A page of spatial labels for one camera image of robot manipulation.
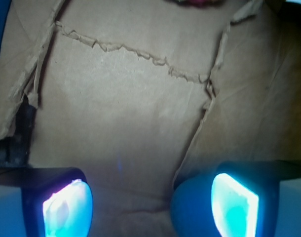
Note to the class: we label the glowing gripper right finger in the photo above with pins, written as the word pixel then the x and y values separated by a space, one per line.
pixel 257 198

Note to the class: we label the blue rubber ball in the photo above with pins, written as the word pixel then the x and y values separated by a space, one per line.
pixel 190 208

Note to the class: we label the brown paper bag tray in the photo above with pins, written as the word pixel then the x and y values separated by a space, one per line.
pixel 144 94

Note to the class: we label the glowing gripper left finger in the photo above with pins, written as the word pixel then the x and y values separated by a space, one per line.
pixel 45 202

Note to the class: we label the multicolour rope toy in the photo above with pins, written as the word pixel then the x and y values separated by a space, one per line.
pixel 197 3

